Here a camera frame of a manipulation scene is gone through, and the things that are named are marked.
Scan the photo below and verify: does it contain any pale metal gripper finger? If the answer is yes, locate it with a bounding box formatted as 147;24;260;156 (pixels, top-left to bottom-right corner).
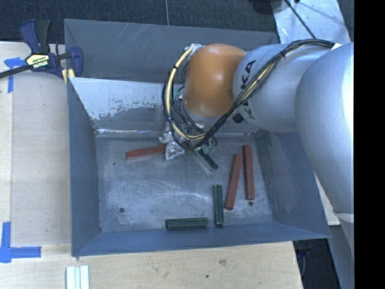
164;141;185;161
158;125;175;145

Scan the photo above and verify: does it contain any red-brown block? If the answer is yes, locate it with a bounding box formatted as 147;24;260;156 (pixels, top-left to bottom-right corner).
242;144;256;201
125;144;167;161
224;153;244;211

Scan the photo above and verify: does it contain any dark green flat block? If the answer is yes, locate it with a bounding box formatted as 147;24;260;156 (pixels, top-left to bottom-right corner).
197;148;219;172
164;217;209;231
212;184;225;227

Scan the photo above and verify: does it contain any grey metal bin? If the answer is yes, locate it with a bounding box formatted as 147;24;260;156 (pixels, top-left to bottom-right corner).
63;18;332;258

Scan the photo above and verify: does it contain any pale wood flat board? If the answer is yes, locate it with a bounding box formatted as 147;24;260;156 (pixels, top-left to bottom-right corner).
10;70;73;248

